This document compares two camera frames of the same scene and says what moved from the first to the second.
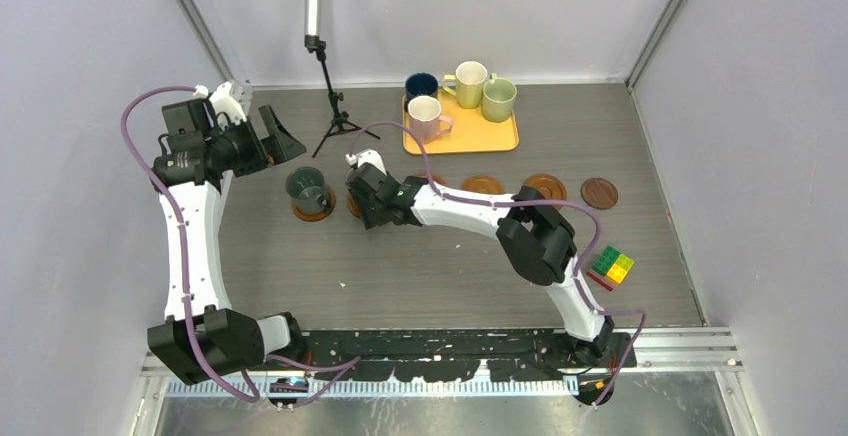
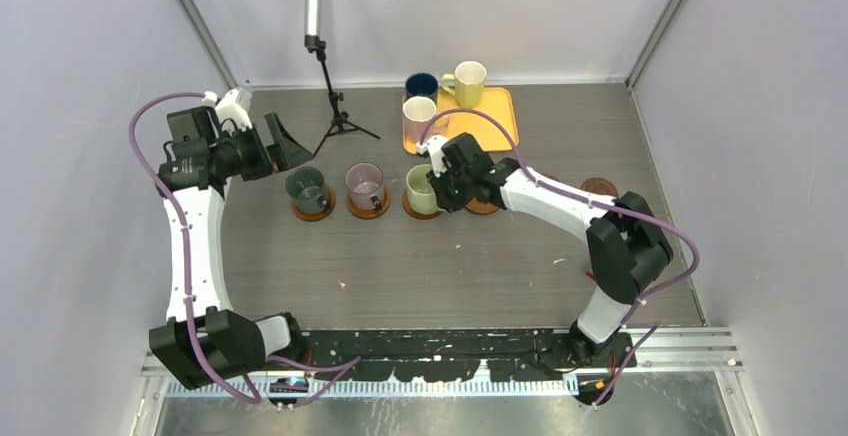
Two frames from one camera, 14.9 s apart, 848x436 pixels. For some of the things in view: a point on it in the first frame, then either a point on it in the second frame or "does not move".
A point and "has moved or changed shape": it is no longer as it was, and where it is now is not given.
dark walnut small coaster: [599, 193] does not move
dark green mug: [307, 189] does not move
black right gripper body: [372, 213] -> [454, 186]
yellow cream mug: [470, 78] does not move
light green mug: [498, 98] has moved or changed shape
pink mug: [425, 119] does not move
